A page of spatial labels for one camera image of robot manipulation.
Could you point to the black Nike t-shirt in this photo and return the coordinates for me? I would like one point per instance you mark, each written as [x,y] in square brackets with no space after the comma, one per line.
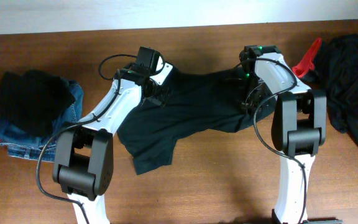
[196,103]

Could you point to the red garment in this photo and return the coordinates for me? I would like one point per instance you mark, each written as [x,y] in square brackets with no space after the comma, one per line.
[306,64]

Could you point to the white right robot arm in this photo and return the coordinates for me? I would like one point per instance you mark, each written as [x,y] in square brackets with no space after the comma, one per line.
[298,127]

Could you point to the folded black garment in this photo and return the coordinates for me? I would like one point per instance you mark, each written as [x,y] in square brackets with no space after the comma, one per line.
[33,100]

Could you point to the black clothes pile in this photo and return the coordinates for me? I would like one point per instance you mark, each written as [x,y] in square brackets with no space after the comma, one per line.
[336,72]

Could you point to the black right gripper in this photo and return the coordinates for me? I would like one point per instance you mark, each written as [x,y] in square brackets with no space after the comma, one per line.
[253,106]

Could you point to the folded blue jeans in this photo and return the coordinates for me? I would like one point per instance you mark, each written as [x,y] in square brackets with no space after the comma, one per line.
[23,145]

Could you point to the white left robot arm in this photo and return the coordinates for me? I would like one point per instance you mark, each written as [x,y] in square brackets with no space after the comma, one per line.
[83,164]

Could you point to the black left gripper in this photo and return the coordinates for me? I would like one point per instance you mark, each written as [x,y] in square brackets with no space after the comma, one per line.
[159,98]

